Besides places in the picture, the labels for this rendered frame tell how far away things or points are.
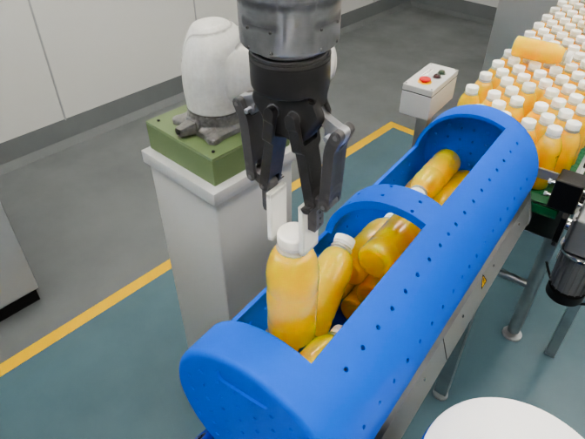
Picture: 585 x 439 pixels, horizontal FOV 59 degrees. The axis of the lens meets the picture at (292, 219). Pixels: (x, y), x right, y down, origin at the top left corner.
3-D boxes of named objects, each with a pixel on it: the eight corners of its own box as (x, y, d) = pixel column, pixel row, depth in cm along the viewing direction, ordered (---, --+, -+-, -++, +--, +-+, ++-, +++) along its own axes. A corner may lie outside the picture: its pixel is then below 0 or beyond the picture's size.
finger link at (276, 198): (271, 195, 57) (265, 192, 57) (272, 241, 61) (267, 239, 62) (286, 182, 59) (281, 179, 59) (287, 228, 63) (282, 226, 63)
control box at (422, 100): (398, 112, 165) (402, 82, 158) (425, 90, 177) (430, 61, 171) (427, 121, 160) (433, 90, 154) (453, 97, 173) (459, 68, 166)
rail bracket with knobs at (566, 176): (537, 207, 143) (548, 177, 136) (544, 195, 147) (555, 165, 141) (574, 220, 138) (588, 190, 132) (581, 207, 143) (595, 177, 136)
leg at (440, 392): (430, 395, 198) (464, 281, 158) (436, 385, 202) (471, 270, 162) (444, 403, 195) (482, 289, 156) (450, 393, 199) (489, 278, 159)
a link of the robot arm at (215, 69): (184, 92, 144) (174, 11, 130) (249, 87, 147) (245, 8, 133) (186, 120, 132) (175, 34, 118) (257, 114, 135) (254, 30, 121)
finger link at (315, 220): (314, 185, 55) (338, 195, 54) (314, 222, 58) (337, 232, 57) (306, 192, 54) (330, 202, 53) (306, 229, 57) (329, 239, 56)
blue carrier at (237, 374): (194, 435, 87) (158, 320, 70) (419, 190, 142) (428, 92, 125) (337, 540, 73) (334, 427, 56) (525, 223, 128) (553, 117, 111)
